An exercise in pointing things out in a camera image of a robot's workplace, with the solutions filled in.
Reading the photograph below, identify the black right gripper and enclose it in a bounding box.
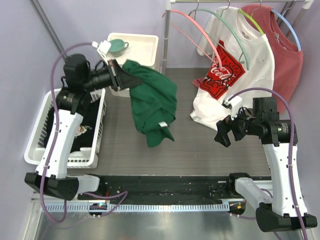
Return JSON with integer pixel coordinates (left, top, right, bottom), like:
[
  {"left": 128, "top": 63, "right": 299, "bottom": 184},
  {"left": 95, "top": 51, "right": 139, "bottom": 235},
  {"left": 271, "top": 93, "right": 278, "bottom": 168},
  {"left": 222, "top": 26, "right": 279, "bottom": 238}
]
[{"left": 214, "top": 104, "right": 262, "bottom": 147}]

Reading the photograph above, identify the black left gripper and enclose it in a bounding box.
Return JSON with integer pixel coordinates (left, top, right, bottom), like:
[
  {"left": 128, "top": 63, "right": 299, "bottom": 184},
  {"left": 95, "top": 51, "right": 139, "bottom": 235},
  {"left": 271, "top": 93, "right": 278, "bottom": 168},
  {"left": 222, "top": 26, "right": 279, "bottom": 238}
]
[{"left": 81, "top": 58, "right": 141, "bottom": 93}]

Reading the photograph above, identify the green t-shirt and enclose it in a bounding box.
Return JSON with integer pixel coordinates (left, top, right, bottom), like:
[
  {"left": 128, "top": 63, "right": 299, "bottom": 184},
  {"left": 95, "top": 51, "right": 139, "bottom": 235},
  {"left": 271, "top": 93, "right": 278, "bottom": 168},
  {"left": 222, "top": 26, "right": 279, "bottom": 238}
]
[{"left": 122, "top": 60, "right": 178, "bottom": 148}]

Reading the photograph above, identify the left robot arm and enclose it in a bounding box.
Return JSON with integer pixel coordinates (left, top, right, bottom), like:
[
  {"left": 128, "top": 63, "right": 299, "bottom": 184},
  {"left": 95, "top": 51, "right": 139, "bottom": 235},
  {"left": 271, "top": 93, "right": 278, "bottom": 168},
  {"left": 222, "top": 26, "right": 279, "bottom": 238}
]
[{"left": 24, "top": 54, "right": 143, "bottom": 201}]

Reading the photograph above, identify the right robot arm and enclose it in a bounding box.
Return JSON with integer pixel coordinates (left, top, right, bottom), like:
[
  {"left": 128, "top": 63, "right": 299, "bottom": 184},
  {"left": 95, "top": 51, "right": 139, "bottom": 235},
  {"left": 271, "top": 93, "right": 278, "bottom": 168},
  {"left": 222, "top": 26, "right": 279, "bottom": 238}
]
[{"left": 214, "top": 96, "right": 318, "bottom": 232}]

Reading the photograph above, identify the white graphic t-shirt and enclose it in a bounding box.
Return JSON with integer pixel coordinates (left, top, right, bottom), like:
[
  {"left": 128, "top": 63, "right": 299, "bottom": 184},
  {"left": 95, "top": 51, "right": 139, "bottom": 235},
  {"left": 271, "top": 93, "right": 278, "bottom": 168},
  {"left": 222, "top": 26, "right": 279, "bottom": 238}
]
[{"left": 190, "top": 6, "right": 275, "bottom": 130}]

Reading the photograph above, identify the black t-shirt in basket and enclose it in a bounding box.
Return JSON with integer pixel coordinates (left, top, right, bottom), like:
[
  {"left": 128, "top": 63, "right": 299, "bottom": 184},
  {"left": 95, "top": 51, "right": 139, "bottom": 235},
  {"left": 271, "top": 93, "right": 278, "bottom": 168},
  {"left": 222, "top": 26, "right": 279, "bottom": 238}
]
[{"left": 43, "top": 98, "right": 101, "bottom": 153}]

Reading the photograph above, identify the pink hanger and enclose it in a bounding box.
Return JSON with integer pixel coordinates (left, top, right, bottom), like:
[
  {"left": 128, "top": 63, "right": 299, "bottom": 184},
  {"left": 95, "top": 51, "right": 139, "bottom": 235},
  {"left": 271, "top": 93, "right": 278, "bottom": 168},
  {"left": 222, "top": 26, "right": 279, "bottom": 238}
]
[{"left": 161, "top": 9, "right": 223, "bottom": 69}]

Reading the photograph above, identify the red t-shirt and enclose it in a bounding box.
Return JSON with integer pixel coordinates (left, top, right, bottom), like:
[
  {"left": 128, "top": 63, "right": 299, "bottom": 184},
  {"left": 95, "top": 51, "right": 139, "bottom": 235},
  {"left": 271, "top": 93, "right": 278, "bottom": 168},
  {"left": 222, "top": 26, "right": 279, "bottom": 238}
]
[{"left": 241, "top": 4, "right": 303, "bottom": 102}]

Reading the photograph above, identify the mint green hanger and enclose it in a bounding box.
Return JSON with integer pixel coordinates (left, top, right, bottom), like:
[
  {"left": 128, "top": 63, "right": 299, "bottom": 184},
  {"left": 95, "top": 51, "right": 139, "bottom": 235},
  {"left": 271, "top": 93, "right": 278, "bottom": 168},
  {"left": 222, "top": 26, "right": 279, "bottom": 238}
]
[{"left": 187, "top": 8, "right": 250, "bottom": 71}]

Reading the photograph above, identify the lime green hanger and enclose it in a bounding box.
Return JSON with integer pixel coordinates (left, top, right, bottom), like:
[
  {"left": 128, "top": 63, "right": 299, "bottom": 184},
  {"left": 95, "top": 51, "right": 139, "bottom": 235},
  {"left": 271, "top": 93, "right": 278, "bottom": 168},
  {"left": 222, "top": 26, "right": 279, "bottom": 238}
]
[{"left": 237, "top": 8, "right": 265, "bottom": 36}]

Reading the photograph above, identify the blue hanger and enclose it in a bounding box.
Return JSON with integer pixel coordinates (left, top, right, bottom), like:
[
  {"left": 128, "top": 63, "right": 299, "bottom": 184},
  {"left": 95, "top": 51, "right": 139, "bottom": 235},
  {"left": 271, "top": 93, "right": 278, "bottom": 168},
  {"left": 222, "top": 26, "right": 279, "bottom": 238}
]
[{"left": 271, "top": 8, "right": 302, "bottom": 51}]

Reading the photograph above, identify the teal cup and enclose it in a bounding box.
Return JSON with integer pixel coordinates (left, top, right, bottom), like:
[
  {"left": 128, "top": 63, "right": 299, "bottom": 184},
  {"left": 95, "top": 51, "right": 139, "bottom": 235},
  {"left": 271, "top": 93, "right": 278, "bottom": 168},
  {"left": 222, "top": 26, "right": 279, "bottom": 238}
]
[{"left": 108, "top": 38, "right": 129, "bottom": 57}]

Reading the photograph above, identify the white drawer unit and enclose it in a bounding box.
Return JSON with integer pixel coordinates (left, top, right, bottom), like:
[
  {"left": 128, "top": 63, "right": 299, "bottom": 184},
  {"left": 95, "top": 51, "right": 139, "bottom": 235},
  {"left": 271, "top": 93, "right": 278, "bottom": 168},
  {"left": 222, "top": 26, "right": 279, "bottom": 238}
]
[{"left": 101, "top": 32, "right": 160, "bottom": 97}]

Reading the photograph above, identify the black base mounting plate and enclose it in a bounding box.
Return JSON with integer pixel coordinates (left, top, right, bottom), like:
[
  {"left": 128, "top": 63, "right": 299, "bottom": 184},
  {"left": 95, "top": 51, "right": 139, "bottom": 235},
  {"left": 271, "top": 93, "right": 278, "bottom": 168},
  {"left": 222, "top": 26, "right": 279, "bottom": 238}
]
[{"left": 92, "top": 175, "right": 243, "bottom": 205}]

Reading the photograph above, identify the white laundry basket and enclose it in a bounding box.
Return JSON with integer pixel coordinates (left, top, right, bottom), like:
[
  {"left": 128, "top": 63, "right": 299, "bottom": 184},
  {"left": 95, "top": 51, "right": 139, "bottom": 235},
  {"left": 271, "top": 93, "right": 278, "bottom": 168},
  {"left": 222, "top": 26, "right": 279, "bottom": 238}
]
[{"left": 23, "top": 87, "right": 107, "bottom": 169}]

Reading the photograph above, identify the metal clothes rack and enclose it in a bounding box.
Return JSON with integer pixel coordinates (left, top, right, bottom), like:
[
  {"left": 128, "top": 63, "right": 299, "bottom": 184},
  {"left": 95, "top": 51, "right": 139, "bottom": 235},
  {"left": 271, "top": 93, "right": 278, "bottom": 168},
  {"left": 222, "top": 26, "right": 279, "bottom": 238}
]
[{"left": 160, "top": 0, "right": 314, "bottom": 74}]

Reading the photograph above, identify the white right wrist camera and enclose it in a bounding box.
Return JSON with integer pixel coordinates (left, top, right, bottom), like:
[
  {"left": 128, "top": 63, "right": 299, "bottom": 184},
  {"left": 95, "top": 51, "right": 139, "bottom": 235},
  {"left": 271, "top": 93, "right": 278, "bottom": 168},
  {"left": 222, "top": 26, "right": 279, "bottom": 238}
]
[{"left": 222, "top": 95, "right": 243, "bottom": 120}]

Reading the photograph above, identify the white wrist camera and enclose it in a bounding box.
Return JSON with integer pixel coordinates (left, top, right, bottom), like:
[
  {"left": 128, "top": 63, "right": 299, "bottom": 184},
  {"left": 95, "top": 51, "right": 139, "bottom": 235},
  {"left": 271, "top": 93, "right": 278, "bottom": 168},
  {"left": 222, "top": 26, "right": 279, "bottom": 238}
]
[
  {"left": 222, "top": 95, "right": 243, "bottom": 120},
  {"left": 91, "top": 40, "right": 112, "bottom": 64}
]

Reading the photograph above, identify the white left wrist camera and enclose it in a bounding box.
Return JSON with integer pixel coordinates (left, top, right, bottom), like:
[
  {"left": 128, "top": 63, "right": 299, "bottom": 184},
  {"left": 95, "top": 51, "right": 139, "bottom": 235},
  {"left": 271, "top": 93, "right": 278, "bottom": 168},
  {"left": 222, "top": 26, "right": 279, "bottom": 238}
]
[{"left": 91, "top": 40, "right": 112, "bottom": 64}]

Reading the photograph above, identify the perforated white cable duct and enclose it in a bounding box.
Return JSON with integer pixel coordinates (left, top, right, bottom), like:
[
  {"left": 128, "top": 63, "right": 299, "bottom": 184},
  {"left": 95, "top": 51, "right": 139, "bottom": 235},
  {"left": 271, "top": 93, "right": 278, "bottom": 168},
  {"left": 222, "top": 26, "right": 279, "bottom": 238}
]
[{"left": 41, "top": 202, "right": 230, "bottom": 213}]

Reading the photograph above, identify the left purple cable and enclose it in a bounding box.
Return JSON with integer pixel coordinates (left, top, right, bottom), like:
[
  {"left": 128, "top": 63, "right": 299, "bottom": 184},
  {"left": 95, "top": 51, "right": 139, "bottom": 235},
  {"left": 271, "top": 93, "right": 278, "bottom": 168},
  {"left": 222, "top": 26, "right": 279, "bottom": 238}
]
[{"left": 39, "top": 41, "right": 129, "bottom": 223}]

